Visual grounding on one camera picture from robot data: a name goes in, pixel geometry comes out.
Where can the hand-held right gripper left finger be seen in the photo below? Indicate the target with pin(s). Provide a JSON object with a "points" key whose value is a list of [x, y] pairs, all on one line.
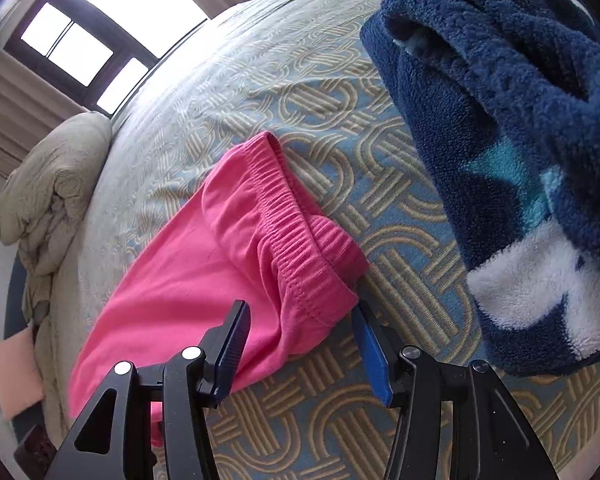
{"points": [[235, 341]]}

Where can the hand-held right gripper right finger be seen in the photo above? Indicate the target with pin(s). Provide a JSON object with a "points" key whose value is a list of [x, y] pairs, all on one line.
{"points": [[372, 355]]}

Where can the pink pants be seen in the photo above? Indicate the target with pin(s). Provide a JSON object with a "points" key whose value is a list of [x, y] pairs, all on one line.
{"points": [[190, 280]]}

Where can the dark blue bed base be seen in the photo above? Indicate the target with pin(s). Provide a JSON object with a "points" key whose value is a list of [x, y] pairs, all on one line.
{"points": [[19, 290]]}

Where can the pink cushion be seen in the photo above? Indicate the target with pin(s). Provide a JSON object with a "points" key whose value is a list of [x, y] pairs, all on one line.
{"points": [[15, 375]]}

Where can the dark brown object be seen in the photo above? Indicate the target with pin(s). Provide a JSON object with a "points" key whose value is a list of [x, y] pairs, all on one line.
{"points": [[34, 446]]}

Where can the folded grey-green duvet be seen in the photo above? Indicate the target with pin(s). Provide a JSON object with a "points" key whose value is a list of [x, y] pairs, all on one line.
{"points": [[50, 180]]}

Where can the patterned blue bedspread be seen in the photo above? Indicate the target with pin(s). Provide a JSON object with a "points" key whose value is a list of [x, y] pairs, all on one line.
{"points": [[280, 85]]}

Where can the dark blue fleece garment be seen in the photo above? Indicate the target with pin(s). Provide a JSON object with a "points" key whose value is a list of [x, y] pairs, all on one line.
{"points": [[480, 85]]}

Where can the dark framed window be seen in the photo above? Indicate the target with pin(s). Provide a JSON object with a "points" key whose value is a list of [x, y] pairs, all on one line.
{"points": [[70, 45]]}

